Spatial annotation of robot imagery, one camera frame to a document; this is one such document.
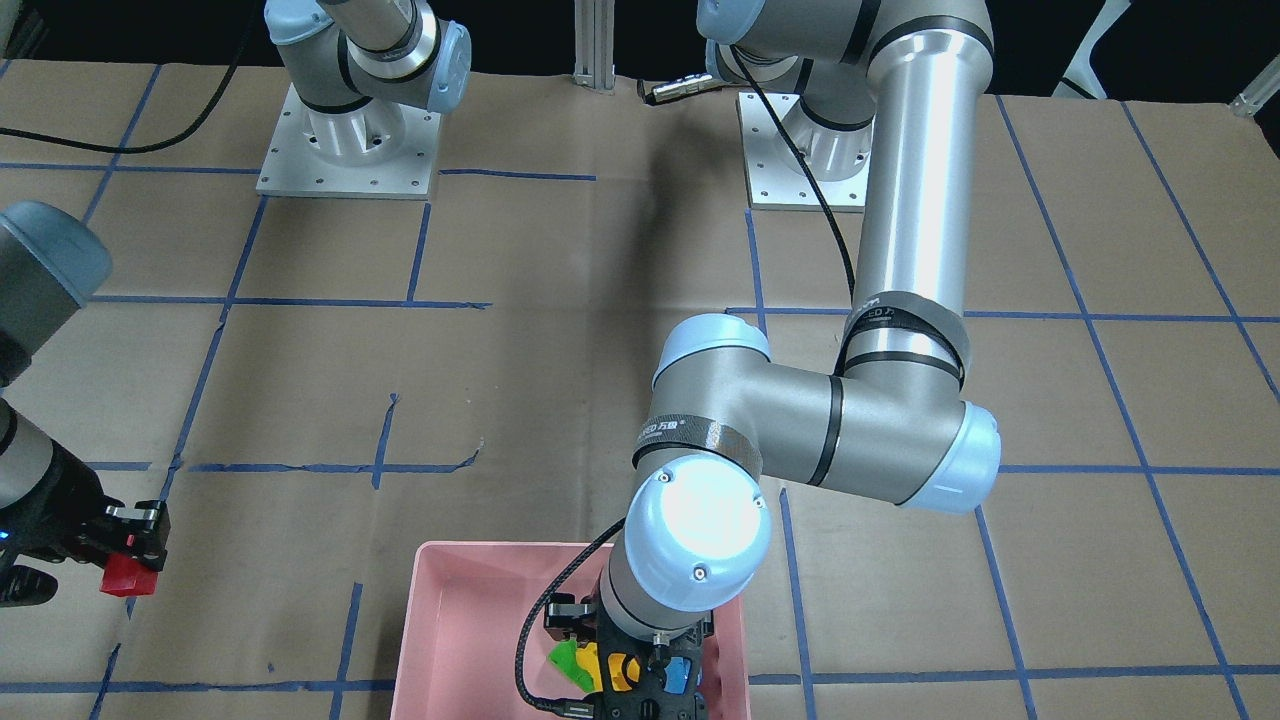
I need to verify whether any yellow toy block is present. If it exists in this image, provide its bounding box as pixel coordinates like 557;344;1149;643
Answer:
582;642;641;692

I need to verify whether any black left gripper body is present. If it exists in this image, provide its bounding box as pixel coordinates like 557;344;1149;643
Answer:
543;594;716;719

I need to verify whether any metal cable connector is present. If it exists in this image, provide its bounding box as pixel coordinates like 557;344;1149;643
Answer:
636;72;732;108

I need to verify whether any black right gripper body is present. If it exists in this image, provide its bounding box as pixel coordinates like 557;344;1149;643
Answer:
1;443;172;607

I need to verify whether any red toy block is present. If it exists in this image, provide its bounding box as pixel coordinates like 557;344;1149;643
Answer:
99;553;159;598

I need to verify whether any green toy block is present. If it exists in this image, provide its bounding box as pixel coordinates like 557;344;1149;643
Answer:
547;641;600;694

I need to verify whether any blue toy block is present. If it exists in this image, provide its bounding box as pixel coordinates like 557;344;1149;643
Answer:
663;656;692;694

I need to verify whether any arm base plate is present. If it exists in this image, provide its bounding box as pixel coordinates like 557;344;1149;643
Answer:
737;92;874;213
256;87;443;201

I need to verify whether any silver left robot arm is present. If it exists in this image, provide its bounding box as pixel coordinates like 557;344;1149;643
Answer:
515;1;1001;719

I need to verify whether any aluminium frame post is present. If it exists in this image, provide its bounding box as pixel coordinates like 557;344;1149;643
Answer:
572;0;616;94

